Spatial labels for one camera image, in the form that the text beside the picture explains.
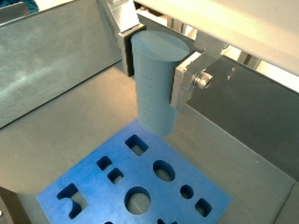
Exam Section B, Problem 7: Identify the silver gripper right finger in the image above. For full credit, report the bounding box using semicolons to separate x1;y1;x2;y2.
172;31;226;109

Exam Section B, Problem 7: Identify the dark object at bottom-left corner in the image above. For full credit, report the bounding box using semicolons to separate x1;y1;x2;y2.
0;186;33;224

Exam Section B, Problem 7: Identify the grey-blue oval peg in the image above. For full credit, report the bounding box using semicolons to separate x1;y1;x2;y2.
131;30;190;136

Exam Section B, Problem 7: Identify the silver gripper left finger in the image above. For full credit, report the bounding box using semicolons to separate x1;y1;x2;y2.
98;0;146;77

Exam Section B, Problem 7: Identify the blue shape-sorting board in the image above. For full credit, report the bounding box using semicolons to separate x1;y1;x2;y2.
37;122;230;224

